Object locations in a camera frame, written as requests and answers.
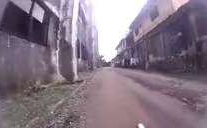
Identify grey weathered concrete building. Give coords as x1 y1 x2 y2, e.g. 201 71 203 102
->
0 0 101 101

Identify pink and grey building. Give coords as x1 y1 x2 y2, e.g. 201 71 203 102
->
128 0 207 75

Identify reddish dirt road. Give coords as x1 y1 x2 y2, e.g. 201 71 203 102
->
82 66 207 128

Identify grass and rubble verge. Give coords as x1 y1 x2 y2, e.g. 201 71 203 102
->
0 69 99 128

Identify distant pale building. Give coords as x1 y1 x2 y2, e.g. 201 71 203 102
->
110 37 136 69

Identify distant trees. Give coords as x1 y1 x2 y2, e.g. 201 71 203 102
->
98 55 112 68

